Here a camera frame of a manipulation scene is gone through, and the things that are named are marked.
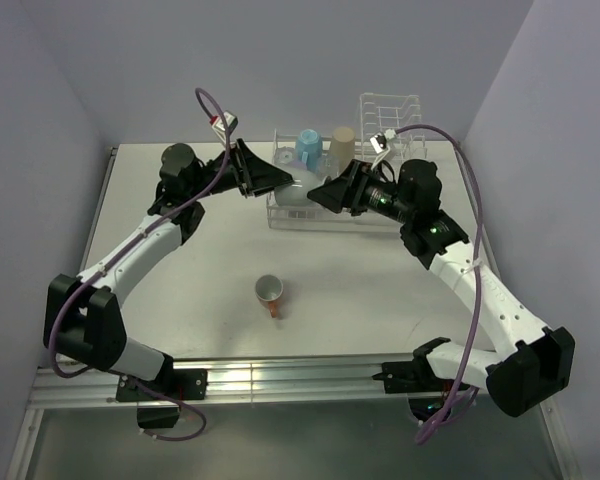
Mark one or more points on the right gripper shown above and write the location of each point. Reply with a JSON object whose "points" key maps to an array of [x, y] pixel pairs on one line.
{"points": [[345, 189]]}

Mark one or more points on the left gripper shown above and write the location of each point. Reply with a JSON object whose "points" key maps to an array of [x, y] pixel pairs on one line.
{"points": [[256, 176]]}

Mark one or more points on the clear glass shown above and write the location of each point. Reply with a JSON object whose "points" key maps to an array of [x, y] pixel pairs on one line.
{"points": [[285, 157], [329, 166]]}

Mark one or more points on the pale blue teacup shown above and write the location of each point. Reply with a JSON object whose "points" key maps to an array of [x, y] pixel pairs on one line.
{"points": [[295, 194]]}

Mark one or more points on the beige tall tumbler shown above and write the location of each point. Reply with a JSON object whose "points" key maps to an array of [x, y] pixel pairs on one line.
{"points": [[342, 145]]}

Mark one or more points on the light blue faceted mug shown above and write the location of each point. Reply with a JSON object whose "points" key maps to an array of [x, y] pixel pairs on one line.
{"points": [[309, 147]]}

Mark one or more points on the orange espresso cup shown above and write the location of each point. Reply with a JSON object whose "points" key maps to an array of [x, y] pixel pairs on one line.
{"points": [[269, 290]]}

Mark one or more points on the purple tumbler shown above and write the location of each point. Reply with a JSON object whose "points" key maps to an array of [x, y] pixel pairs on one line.
{"points": [[298, 163]]}

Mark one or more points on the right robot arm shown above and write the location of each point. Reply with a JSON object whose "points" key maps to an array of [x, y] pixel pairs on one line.
{"points": [[529, 361]]}

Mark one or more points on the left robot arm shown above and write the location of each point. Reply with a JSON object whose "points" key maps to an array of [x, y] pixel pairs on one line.
{"points": [[83, 319]]}

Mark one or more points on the clear acrylic plate holder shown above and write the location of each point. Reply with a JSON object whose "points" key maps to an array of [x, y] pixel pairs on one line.
{"points": [[378, 112]]}

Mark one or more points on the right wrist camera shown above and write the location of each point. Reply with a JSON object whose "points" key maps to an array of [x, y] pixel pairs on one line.
{"points": [[383, 145]]}

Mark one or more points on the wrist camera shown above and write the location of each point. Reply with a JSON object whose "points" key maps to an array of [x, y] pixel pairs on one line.
{"points": [[383, 145], [223, 126]]}

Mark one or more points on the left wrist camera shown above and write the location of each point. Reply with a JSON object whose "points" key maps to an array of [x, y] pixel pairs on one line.
{"points": [[223, 126]]}

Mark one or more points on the white wire dish rack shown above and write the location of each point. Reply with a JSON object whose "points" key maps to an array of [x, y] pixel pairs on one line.
{"points": [[314, 217]]}

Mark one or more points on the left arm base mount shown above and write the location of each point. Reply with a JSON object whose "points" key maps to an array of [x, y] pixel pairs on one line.
{"points": [[158, 406]]}

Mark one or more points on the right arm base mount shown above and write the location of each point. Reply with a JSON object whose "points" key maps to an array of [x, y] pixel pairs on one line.
{"points": [[415, 376]]}

